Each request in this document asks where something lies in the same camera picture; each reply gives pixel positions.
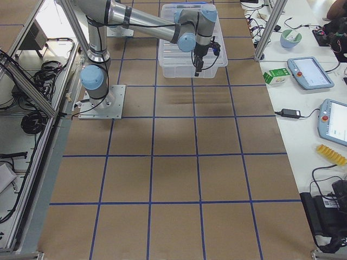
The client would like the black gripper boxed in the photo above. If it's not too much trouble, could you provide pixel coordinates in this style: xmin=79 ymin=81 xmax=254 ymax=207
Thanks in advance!
xmin=193 ymin=43 xmax=212 ymax=77

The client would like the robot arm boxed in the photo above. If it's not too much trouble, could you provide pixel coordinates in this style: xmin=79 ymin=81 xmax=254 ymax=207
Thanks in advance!
xmin=77 ymin=1 xmax=220 ymax=76

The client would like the clear plastic storage box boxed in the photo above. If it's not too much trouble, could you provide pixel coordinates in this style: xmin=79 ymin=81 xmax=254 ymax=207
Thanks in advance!
xmin=158 ymin=2 xmax=228 ymax=79

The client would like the green white carton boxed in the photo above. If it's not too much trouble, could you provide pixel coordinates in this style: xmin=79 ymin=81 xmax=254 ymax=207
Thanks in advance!
xmin=263 ymin=68 xmax=291 ymax=85

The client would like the green white bowl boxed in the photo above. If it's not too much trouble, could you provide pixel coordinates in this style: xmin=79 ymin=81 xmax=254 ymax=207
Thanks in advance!
xmin=280 ymin=29 xmax=302 ymax=49

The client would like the black power adapter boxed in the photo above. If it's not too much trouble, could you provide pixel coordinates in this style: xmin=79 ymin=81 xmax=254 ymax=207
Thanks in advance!
xmin=281 ymin=108 xmax=301 ymax=119

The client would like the teach pendant far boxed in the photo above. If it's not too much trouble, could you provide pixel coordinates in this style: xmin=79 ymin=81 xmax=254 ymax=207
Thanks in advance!
xmin=287 ymin=56 xmax=335 ymax=90

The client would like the teach pendant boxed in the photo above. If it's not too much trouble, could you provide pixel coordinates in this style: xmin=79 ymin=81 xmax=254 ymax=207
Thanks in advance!
xmin=287 ymin=56 xmax=335 ymax=90
xmin=318 ymin=99 xmax=347 ymax=146

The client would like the teach pendant near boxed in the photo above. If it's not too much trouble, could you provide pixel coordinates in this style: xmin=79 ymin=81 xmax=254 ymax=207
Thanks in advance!
xmin=318 ymin=99 xmax=347 ymax=146

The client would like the yellow corrugated piece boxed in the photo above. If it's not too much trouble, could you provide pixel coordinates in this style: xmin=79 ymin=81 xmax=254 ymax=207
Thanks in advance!
xmin=316 ymin=144 xmax=346 ymax=166

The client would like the black device on desk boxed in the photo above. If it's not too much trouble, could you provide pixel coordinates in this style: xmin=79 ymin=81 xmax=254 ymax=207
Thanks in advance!
xmin=300 ymin=180 xmax=346 ymax=254

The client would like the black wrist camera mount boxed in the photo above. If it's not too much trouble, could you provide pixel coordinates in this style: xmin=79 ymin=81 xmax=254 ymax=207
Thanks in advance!
xmin=210 ymin=41 xmax=221 ymax=57

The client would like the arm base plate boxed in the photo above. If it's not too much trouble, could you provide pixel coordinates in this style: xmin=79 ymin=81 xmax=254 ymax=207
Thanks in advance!
xmin=78 ymin=84 xmax=126 ymax=120
xmin=107 ymin=26 xmax=134 ymax=38

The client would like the aluminium frame post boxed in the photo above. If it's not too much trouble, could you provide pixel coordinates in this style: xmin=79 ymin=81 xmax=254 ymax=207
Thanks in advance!
xmin=254 ymin=0 xmax=287 ymax=61

